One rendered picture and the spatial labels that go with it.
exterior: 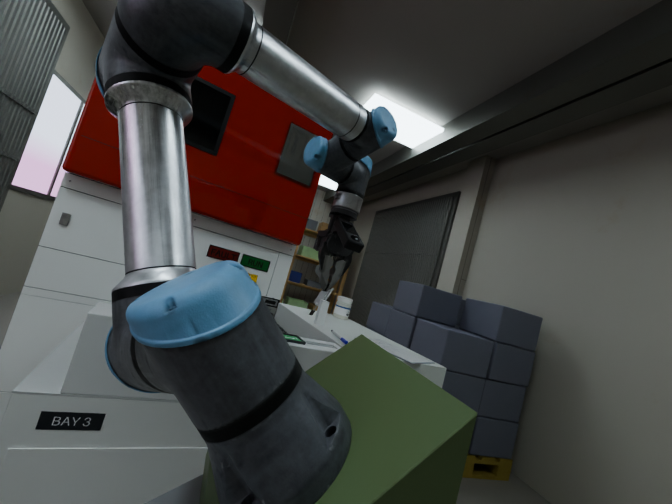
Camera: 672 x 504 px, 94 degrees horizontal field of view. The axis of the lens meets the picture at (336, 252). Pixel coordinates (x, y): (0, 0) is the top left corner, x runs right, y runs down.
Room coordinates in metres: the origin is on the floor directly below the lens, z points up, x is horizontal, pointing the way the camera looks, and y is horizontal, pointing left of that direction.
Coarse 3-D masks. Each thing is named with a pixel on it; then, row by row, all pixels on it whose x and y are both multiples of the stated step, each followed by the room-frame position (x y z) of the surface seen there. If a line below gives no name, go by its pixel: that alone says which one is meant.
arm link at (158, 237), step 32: (96, 64) 0.45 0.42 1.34; (128, 64) 0.41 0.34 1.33; (160, 64) 0.41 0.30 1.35; (128, 96) 0.42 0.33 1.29; (160, 96) 0.43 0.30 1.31; (128, 128) 0.42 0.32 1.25; (160, 128) 0.43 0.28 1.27; (128, 160) 0.41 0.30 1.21; (160, 160) 0.42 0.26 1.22; (128, 192) 0.41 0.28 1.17; (160, 192) 0.41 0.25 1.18; (128, 224) 0.41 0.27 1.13; (160, 224) 0.41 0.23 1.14; (128, 256) 0.40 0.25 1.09; (160, 256) 0.40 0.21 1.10; (192, 256) 0.44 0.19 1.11; (128, 288) 0.38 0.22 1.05; (128, 352) 0.35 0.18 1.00; (128, 384) 0.40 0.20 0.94
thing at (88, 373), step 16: (96, 320) 0.56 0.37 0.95; (80, 336) 0.55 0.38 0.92; (96, 336) 0.56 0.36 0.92; (80, 352) 0.56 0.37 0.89; (96, 352) 0.57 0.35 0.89; (304, 352) 0.74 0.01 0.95; (320, 352) 0.76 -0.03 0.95; (80, 368) 0.56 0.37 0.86; (96, 368) 0.57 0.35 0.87; (304, 368) 0.75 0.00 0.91; (64, 384) 0.55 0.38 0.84; (80, 384) 0.56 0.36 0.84; (96, 384) 0.57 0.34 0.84; (112, 384) 0.58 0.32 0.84
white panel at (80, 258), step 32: (64, 192) 1.00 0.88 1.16; (96, 192) 1.03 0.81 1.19; (64, 224) 1.00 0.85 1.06; (96, 224) 1.04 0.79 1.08; (192, 224) 1.17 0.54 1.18; (224, 224) 1.22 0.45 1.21; (64, 256) 1.02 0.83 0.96; (96, 256) 1.06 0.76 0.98; (256, 256) 1.29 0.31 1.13; (288, 256) 1.35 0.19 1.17; (32, 288) 1.00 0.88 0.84; (64, 288) 1.03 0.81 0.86; (96, 288) 1.07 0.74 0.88
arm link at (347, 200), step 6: (336, 192) 0.80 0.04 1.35; (342, 192) 0.78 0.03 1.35; (348, 192) 0.77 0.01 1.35; (336, 198) 0.79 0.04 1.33; (342, 198) 0.78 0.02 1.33; (348, 198) 0.77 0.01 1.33; (354, 198) 0.78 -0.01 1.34; (360, 198) 0.79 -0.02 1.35; (336, 204) 0.78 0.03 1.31; (342, 204) 0.78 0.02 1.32; (348, 204) 0.77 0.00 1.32; (354, 204) 0.78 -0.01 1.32; (360, 204) 0.79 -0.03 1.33; (354, 210) 0.78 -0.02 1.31
